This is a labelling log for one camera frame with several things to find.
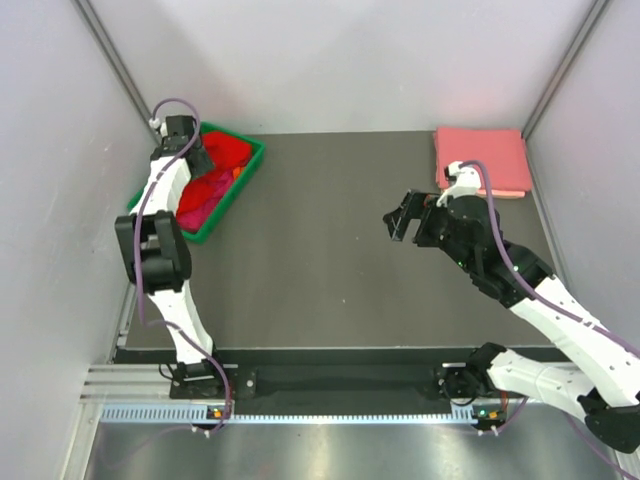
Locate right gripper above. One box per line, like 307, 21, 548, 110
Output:
382, 190, 475, 274

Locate red t shirt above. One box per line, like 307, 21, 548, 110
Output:
176, 131, 252, 232

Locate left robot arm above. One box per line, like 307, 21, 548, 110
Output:
114, 115, 227, 399

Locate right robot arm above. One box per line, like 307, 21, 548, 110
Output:
383, 190, 639, 454

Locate folded pink t shirt stack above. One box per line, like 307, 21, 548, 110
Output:
432, 125, 532, 200

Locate magenta t shirt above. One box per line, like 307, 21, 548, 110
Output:
176, 170, 234, 233

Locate green plastic bin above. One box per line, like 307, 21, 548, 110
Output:
115, 115, 265, 251

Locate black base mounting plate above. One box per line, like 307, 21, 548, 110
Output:
171, 364, 500, 401

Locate left corner aluminium post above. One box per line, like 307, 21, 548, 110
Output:
71, 0, 160, 145

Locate corner aluminium post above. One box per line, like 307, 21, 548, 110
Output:
521, 0, 612, 140
71, 0, 160, 145

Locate grey slotted cable duct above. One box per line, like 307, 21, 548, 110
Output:
100, 403, 499, 426

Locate right corner aluminium post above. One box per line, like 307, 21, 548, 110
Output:
521, 0, 612, 140

